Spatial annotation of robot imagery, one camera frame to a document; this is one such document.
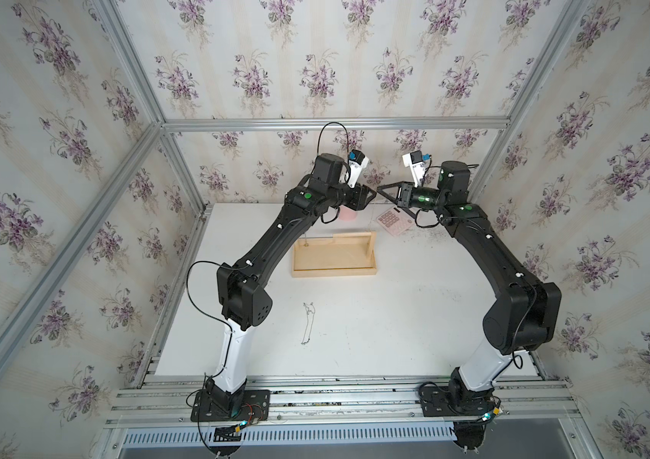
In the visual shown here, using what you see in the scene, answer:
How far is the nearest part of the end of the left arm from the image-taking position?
70 centimetres

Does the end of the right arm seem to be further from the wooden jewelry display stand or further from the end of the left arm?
the wooden jewelry display stand

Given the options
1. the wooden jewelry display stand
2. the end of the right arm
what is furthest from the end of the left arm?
the wooden jewelry display stand
